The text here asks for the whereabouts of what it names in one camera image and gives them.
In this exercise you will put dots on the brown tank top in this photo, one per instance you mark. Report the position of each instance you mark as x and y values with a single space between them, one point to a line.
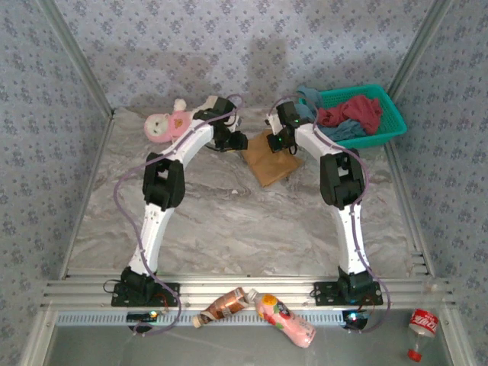
270 167

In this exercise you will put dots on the white teddy bear pink hoodie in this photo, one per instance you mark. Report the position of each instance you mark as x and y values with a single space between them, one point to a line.
164 126

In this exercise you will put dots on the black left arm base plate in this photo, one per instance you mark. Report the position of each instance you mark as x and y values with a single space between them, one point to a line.
169 289

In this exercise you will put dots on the blue tank top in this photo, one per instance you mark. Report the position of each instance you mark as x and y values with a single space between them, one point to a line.
343 131

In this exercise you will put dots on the small circuit board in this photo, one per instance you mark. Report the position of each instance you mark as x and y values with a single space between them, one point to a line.
354 318
141 316

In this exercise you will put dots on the teal plastic basket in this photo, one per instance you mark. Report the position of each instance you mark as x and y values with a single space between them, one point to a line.
389 118

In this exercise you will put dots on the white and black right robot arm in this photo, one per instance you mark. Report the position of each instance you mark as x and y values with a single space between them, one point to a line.
352 244

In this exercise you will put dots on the aluminium frame leg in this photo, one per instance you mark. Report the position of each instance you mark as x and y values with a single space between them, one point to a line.
38 339
459 343

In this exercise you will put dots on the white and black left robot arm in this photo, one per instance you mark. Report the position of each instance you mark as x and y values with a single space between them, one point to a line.
152 236

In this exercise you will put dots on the aluminium frame post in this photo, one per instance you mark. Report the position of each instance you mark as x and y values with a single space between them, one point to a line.
419 45
76 57

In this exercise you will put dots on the aluminium mounting rail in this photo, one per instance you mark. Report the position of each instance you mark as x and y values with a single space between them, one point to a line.
267 284

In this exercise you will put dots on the red tank top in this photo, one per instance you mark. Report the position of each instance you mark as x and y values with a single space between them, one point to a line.
362 110

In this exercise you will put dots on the empty cola bottle red cap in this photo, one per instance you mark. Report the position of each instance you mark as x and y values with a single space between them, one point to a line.
423 324

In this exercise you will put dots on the pink drink bottle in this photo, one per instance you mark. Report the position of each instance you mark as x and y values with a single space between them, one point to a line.
289 324

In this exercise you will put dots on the brown drink bottle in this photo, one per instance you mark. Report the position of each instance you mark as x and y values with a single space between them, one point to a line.
225 305

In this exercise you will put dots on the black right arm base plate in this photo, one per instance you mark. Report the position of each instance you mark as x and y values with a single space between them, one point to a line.
324 293

